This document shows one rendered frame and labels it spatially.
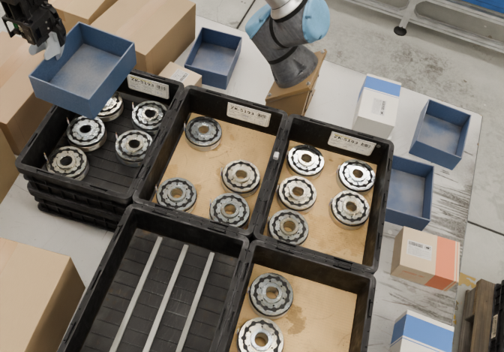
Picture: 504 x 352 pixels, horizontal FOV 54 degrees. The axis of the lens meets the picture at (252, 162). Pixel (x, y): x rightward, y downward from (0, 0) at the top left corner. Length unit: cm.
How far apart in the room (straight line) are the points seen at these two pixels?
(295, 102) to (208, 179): 41
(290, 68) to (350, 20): 173
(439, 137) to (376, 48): 140
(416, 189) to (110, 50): 99
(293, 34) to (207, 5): 177
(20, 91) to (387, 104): 112
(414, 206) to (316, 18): 64
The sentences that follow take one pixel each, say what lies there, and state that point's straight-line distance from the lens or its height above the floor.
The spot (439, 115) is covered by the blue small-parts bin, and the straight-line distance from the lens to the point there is 185.
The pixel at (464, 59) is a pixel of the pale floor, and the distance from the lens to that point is 330.
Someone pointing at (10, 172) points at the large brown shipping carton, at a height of 75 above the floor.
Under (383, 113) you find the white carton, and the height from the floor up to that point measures 79.
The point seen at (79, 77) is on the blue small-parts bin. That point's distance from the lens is 126.
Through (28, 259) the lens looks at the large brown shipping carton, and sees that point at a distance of 123.
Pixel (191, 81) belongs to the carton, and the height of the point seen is 77.
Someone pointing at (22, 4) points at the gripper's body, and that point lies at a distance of 111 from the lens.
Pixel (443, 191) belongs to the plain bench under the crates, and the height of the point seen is 70.
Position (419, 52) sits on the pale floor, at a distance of 320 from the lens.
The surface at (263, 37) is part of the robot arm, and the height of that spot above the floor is 98.
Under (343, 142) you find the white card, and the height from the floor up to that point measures 88.
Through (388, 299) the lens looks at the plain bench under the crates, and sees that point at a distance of 145.
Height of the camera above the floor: 198
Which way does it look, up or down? 56 degrees down
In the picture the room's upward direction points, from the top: 11 degrees clockwise
